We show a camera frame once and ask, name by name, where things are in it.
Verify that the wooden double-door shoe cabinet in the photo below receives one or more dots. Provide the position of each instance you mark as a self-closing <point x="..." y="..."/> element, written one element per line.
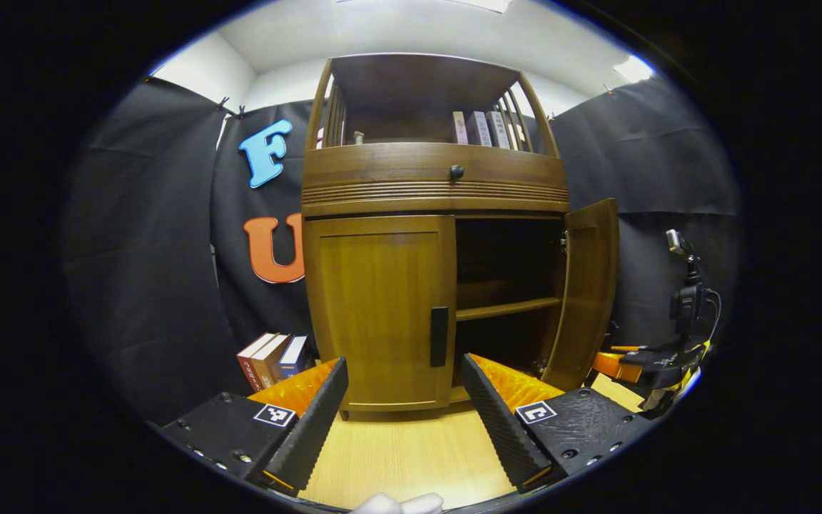
<point x="432" y="185"/>

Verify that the ceiling light panel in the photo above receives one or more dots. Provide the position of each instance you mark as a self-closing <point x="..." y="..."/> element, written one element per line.
<point x="632" y="69"/>

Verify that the brown book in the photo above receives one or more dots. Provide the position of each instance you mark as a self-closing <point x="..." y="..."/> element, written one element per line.
<point x="270" y="360"/>

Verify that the cabinet inner shelf board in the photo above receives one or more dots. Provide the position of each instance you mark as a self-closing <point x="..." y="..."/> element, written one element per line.
<point x="507" y="309"/>

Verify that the red and white book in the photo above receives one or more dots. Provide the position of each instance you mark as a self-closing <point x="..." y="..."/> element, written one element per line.
<point x="250" y="364"/>

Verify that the black backdrop cloth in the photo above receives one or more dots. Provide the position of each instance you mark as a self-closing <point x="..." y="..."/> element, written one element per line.
<point x="147" y="250"/>

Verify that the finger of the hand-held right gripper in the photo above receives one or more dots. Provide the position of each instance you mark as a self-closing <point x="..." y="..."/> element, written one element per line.
<point x="614" y="365"/>
<point x="628" y="348"/>

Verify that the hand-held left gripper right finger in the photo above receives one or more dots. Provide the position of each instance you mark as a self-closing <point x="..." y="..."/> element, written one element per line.
<point x="500" y="428"/>

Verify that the pink book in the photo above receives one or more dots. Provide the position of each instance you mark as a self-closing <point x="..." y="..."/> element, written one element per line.
<point x="460" y="128"/>

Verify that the metal door hinge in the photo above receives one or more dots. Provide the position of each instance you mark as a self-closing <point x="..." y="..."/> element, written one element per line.
<point x="564" y="241"/>

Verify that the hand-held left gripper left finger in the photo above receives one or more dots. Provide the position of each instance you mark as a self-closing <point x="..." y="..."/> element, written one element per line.
<point x="311" y="428"/>

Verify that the round black drawer knob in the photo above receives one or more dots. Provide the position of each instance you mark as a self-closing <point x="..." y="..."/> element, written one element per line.
<point x="457" y="172"/>

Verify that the blue book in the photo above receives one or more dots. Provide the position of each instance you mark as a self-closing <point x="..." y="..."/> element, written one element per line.
<point x="294" y="357"/>

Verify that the wooden shoe cabinet door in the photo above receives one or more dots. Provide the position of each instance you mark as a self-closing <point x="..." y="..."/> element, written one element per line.
<point x="375" y="307"/>
<point x="586" y="285"/>

